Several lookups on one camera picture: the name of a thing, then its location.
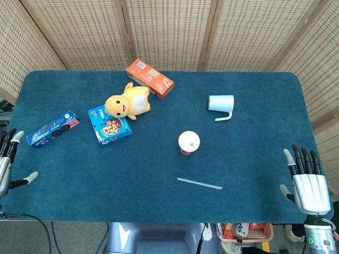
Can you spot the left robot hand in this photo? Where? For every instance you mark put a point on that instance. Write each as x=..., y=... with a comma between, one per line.
x=5, y=169

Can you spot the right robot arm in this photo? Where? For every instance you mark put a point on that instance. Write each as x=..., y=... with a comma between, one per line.
x=317, y=235

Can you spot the light blue mug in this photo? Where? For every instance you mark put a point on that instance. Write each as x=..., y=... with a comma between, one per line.
x=221, y=102

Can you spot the white oval device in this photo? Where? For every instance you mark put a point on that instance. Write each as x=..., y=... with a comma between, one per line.
x=207, y=234

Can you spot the blue cookie box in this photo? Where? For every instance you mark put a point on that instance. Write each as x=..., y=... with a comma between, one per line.
x=112, y=131

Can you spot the red paper cup white lid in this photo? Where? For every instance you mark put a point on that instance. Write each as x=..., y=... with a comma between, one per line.
x=188, y=140

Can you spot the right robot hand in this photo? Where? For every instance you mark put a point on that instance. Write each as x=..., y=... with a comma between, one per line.
x=311, y=190

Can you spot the orange snack box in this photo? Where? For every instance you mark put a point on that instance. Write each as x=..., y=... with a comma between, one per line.
x=148, y=75

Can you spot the black equipment beside table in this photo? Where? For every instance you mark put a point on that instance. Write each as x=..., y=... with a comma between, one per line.
x=5, y=111

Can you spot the pink storage basket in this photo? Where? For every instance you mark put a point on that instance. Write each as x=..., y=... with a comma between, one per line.
x=254, y=236

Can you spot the woven folding screen panel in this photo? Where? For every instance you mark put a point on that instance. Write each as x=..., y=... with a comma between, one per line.
x=251, y=34
x=79, y=34
x=21, y=47
x=169, y=34
x=317, y=66

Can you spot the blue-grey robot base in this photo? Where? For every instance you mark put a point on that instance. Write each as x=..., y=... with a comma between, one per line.
x=159, y=238

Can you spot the light sneaker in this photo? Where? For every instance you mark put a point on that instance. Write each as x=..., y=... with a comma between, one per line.
x=292, y=234

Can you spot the translucent drinking straw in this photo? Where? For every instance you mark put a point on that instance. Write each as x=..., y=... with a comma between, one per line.
x=198, y=183

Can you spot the blue Oreo box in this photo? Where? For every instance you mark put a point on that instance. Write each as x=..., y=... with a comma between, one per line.
x=53, y=128

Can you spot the blue felt table mat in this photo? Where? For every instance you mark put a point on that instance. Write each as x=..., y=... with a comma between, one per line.
x=132, y=172

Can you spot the yellow plush toy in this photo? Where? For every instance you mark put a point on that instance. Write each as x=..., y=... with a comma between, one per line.
x=116, y=105

